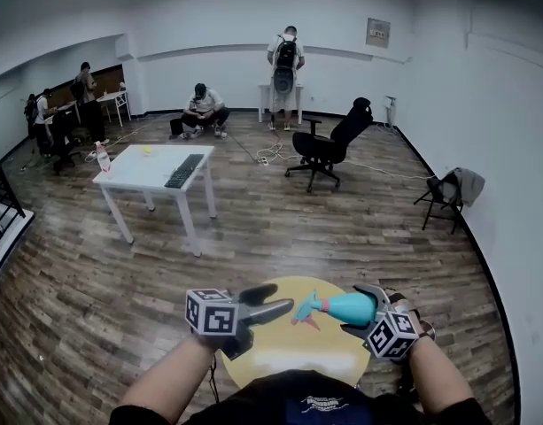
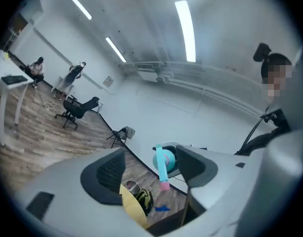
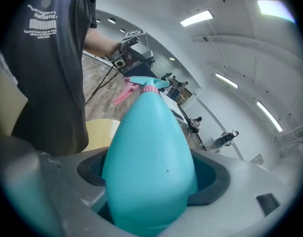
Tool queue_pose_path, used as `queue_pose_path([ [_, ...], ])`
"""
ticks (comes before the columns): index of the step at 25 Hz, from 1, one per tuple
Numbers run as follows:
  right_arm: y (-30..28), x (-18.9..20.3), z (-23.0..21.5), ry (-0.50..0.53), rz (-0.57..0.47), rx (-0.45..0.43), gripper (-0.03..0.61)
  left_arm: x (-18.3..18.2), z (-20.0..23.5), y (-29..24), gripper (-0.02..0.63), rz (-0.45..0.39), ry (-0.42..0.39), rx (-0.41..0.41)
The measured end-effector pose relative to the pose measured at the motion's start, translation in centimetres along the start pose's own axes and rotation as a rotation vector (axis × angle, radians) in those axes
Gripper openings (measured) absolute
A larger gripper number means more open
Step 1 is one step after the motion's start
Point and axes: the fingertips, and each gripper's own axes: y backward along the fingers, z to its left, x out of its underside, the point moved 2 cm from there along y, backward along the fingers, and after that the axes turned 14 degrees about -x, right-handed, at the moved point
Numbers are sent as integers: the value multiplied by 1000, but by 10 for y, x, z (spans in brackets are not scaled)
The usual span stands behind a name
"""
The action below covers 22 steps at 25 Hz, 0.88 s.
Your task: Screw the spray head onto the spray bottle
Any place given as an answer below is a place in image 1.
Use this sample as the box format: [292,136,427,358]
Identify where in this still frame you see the person's left forearm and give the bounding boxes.
[120,336,219,425]

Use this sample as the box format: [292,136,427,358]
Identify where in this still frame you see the person's right forearm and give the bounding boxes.
[406,336,476,415]

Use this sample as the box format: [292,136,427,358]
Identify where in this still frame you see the white folding table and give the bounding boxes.
[96,89,133,128]

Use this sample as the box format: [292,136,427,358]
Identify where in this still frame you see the yellow round table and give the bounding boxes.
[221,275,372,389]

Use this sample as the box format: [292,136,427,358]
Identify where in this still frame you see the black backpack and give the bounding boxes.
[273,35,298,95]

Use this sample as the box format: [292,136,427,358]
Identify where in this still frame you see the teal and pink toy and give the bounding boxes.
[326,293,378,327]

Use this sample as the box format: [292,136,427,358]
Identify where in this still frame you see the grey wall panel box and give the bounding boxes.
[366,17,392,49]

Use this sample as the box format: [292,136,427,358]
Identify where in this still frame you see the white square table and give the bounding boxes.
[92,143,218,258]

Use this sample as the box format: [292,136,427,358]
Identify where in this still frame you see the clear plastic bottle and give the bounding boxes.
[95,141,112,173]

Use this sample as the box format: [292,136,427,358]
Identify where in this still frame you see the black keyboard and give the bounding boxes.
[164,153,206,189]

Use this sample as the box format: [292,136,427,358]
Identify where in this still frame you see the small white table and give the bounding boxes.
[258,83,305,126]

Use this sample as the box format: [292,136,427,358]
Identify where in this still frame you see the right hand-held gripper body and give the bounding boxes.
[364,297,421,362]

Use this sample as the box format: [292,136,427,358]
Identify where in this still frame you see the black swivel chair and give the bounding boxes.
[51,111,81,176]

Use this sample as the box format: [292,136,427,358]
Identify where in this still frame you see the person's right hand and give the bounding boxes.
[388,292,415,313]

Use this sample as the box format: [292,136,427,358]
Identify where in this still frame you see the black office chair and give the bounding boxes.
[284,97,374,193]

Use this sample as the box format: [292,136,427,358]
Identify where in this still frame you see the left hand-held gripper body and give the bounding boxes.
[184,287,255,362]

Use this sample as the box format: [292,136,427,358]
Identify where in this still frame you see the light blue plastic object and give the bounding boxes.
[291,289,330,331]

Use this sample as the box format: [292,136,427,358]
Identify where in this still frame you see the person's dark printed t-shirt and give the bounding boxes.
[109,367,493,425]

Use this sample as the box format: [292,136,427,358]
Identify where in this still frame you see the grey jacket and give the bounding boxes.
[443,166,485,208]

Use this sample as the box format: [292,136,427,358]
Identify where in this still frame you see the black folding chair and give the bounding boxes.
[413,170,467,235]

